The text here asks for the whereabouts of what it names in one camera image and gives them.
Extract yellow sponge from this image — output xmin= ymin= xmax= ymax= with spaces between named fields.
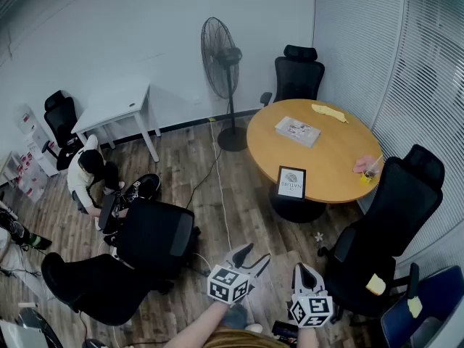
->
xmin=407 ymin=294 xmax=423 ymax=319
xmin=365 ymin=273 xmax=387 ymax=297

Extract blue chair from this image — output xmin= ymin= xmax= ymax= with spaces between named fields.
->
xmin=380 ymin=265 xmax=464 ymax=348

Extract person's brown shirt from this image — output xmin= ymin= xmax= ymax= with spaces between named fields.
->
xmin=202 ymin=324 xmax=291 ymax=348

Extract stack of wrapped bottle packs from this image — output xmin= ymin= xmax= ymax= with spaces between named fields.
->
xmin=15 ymin=150 xmax=49 ymax=203

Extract pink cloth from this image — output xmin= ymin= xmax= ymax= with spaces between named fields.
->
xmin=354 ymin=154 xmax=378 ymax=175

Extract person's left forearm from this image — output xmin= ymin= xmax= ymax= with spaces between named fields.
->
xmin=162 ymin=300 xmax=233 ymax=348

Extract plastic cup with straw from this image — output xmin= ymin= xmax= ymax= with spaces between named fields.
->
xmin=359 ymin=154 xmax=384 ymax=186

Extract person's right forearm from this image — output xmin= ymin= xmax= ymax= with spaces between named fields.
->
xmin=297 ymin=324 xmax=320 ymax=348

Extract black and red device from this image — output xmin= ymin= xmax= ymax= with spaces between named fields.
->
xmin=271 ymin=320 xmax=299 ymax=341

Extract black standing fan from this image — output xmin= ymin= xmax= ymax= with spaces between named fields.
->
xmin=200 ymin=16 xmax=249 ymax=153

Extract clear packet of photos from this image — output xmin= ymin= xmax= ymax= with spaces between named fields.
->
xmin=273 ymin=115 xmax=323 ymax=149

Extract person's jeans leg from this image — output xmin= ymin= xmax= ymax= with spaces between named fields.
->
xmin=220 ymin=302 xmax=249 ymax=331

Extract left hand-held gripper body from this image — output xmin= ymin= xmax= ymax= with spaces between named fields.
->
xmin=207 ymin=259 xmax=257 ymax=306

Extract white floor cable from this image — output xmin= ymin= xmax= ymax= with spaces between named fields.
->
xmin=209 ymin=118 xmax=233 ymax=252

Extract black office chair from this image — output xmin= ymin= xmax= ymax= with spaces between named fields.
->
xmin=97 ymin=193 xmax=202 ymax=281
xmin=318 ymin=144 xmax=446 ymax=319
xmin=41 ymin=89 xmax=86 ymax=172
xmin=41 ymin=252 xmax=175 ymax=327
xmin=260 ymin=44 xmax=326 ymax=107

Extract black floor cable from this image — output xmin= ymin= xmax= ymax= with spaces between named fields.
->
xmin=186 ymin=146 xmax=223 ymax=210

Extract yellow cloth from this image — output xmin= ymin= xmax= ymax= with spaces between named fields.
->
xmin=310 ymin=103 xmax=350 ymax=125

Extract round wooden table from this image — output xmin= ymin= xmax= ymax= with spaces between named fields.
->
xmin=246 ymin=99 xmax=385 ymax=224

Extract black framed nature picture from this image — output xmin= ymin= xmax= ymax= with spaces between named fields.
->
xmin=276 ymin=165 xmax=307 ymax=201

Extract black and green device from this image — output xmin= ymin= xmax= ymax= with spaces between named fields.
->
xmin=17 ymin=230 xmax=54 ymax=251

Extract black bag with white print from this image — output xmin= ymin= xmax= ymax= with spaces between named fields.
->
xmin=121 ymin=173 xmax=162 ymax=203

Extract white window blinds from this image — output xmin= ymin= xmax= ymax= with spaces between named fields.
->
xmin=313 ymin=0 xmax=464 ymax=268

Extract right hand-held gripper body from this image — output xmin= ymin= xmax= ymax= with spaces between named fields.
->
xmin=288 ymin=289 xmax=334 ymax=328

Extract white desk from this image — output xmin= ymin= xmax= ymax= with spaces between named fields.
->
xmin=70 ymin=81 xmax=162 ymax=163

